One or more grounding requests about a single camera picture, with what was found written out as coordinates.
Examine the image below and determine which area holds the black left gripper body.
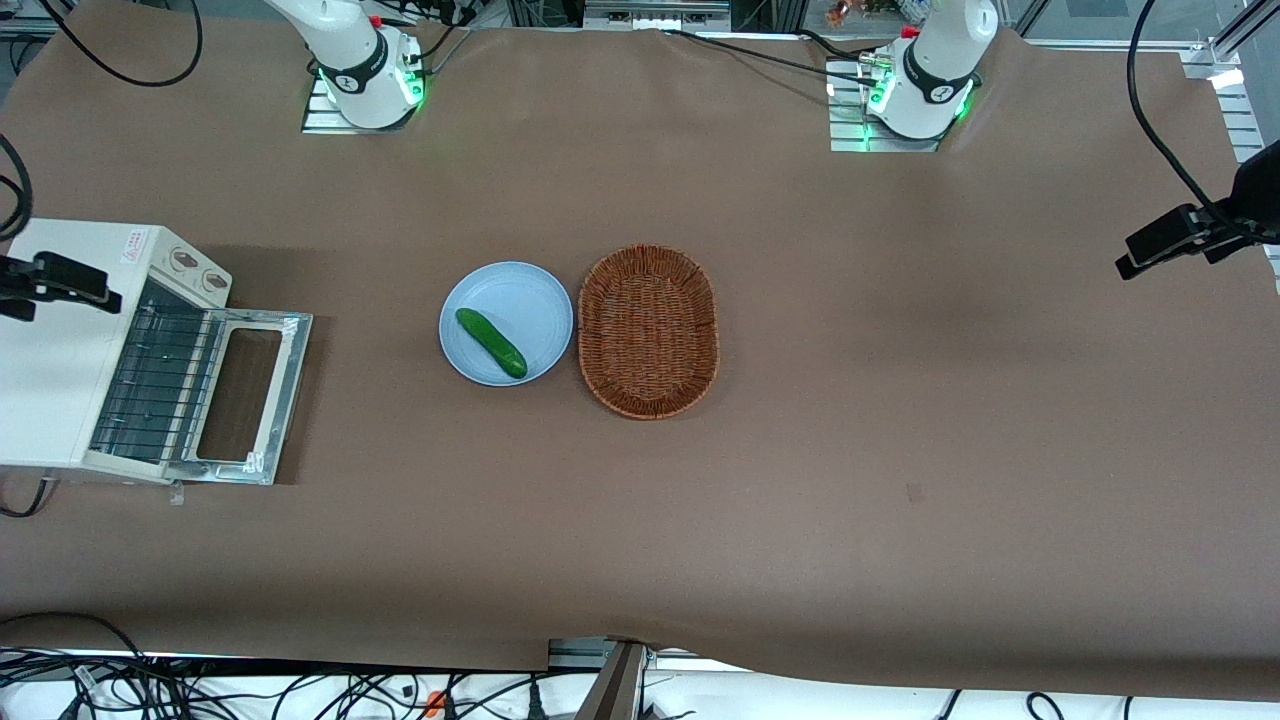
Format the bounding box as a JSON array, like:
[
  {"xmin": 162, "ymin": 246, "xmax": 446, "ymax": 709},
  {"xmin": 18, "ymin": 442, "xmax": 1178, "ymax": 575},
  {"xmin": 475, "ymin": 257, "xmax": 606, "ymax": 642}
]
[{"xmin": 1205, "ymin": 138, "xmax": 1280, "ymax": 267}]

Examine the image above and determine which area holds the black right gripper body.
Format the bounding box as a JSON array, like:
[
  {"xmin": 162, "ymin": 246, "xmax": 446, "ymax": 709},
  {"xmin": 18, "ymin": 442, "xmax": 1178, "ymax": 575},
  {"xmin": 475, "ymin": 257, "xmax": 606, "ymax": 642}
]
[{"xmin": 0, "ymin": 255, "xmax": 39, "ymax": 322}]

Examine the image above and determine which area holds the toaster oven glass door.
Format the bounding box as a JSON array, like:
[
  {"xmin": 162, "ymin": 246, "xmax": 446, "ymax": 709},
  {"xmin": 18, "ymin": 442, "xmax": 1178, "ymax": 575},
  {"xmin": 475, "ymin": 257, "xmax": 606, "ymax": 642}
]
[{"xmin": 163, "ymin": 308, "xmax": 314, "ymax": 488}]

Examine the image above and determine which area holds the white toaster oven body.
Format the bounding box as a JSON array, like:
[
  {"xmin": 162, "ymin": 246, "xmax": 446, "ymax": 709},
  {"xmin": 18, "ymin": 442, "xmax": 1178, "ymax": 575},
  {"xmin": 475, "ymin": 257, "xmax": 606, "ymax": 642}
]
[{"xmin": 0, "ymin": 218, "xmax": 233, "ymax": 486}]

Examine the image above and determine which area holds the brown table cover sheet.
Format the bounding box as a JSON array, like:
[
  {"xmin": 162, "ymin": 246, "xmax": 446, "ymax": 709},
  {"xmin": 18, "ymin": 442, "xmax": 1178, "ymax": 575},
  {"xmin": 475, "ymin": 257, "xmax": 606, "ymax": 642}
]
[{"xmin": 0, "ymin": 0, "xmax": 1280, "ymax": 701}]

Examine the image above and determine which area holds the green cucumber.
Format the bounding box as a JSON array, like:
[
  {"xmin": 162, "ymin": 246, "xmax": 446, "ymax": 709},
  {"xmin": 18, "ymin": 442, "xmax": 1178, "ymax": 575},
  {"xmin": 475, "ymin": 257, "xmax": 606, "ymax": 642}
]
[{"xmin": 455, "ymin": 307, "xmax": 529, "ymax": 380}]

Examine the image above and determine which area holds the light blue plate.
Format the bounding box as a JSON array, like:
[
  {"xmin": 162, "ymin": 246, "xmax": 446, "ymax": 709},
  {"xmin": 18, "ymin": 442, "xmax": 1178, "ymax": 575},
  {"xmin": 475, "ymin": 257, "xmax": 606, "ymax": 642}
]
[{"xmin": 438, "ymin": 261, "xmax": 575, "ymax": 388}]

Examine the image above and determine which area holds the brown wicker basket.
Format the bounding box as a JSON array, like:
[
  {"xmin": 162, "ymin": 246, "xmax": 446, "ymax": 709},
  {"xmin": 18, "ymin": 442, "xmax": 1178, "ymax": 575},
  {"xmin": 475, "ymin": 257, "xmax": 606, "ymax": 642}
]
[{"xmin": 577, "ymin": 244, "xmax": 721, "ymax": 421}]

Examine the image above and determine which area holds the grey metal equipment box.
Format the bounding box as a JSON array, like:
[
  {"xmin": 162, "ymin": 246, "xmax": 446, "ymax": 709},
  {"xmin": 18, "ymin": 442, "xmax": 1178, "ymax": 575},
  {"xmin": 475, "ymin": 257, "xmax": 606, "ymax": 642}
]
[{"xmin": 583, "ymin": 0, "xmax": 733, "ymax": 31}]

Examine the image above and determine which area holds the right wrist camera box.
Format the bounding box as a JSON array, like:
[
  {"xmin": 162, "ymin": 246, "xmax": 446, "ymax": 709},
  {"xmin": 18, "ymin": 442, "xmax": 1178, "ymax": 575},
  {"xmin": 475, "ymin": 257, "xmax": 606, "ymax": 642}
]
[{"xmin": 33, "ymin": 251, "xmax": 123, "ymax": 315}]

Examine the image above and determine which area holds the aluminium frame rail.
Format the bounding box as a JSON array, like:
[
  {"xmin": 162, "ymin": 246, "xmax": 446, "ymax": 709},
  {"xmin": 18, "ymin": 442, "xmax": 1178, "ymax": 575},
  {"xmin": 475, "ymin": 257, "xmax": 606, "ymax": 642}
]
[{"xmin": 1212, "ymin": 68, "xmax": 1280, "ymax": 293}]

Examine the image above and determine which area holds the aluminium corner bracket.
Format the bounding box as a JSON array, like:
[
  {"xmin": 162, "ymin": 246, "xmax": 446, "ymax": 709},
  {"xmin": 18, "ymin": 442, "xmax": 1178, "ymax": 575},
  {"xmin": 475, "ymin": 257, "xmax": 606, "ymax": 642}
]
[{"xmin": 1180, "ymin": 45, "xmax": 1246, "ymax": 81}]

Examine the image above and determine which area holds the wire oven rack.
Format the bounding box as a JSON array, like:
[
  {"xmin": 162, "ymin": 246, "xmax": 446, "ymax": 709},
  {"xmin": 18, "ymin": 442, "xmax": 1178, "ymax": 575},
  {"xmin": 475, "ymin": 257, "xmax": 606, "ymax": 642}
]
[{"xmin": 88, "ymin": 303, "xmax": 216, "ymax": 467}]

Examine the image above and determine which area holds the black left camera cable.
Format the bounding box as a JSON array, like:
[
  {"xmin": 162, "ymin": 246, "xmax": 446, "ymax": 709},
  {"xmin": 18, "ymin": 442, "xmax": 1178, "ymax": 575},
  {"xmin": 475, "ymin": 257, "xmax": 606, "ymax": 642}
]
[{"xmin": 1126, "ymin": 0, "xmax": 1231, "ymax": 219}]

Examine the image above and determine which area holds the black oven power cable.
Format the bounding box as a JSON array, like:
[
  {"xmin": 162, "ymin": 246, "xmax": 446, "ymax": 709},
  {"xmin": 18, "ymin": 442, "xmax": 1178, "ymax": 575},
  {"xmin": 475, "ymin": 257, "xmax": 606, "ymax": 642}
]
[{"xmin": 0, "ymin": 478, "xmax": 51, "ymax": 519}]

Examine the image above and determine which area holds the black hanging cable loop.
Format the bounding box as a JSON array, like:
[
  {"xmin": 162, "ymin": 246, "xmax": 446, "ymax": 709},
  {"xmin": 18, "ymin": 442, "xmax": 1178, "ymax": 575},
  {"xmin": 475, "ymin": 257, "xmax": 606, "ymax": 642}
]
[{"xmin": 40, "ymin": 0, "xmax": 203, "ymax": 88}]

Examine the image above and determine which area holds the black floor cable arc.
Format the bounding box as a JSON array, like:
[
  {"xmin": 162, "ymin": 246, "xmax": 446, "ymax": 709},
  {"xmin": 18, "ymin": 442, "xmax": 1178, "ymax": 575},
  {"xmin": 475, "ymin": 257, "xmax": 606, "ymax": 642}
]
[{"xmin": 0, "ymin": 611, "xmax": 151, "ymax": 663}]

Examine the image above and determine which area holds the short black table cable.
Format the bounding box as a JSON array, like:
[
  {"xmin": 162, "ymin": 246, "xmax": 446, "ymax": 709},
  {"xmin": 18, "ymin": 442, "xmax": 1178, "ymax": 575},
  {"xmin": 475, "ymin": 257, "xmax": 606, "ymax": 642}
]
[{"xmin": 795, "ymin": 28, "xmax": 871, "ymax": 63}]

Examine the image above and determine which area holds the long black table cable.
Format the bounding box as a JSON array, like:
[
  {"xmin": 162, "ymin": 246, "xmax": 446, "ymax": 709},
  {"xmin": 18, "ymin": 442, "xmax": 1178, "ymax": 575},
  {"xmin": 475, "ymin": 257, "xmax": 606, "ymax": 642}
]
[{"xmin": 660, "ymin": 28, "xmax": 886, "ymax": 91}]

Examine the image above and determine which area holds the black arm base cable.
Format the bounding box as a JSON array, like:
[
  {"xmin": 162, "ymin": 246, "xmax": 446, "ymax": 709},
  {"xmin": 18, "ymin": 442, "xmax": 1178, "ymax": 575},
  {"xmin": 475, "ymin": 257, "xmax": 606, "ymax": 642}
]
[{"xmin": 395, "ymin": 0, "xmax": 476, "ymax": 61}]

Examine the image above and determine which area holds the aluminium table edge bracket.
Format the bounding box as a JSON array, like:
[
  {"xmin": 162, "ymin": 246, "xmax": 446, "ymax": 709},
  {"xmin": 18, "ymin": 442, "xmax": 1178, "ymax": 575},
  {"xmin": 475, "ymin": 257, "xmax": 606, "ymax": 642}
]
[{"xmin": 547, "ymin": 637, "xmax": 613, "ymax": 670}]

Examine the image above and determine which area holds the aluminium camera post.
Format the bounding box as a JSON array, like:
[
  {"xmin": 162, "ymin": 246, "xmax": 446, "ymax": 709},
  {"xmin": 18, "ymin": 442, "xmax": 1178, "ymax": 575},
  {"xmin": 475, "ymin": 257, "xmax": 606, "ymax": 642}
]
[{"xmin": 583, "ymin": 640, "xmax": 648, "ymax": 720}]

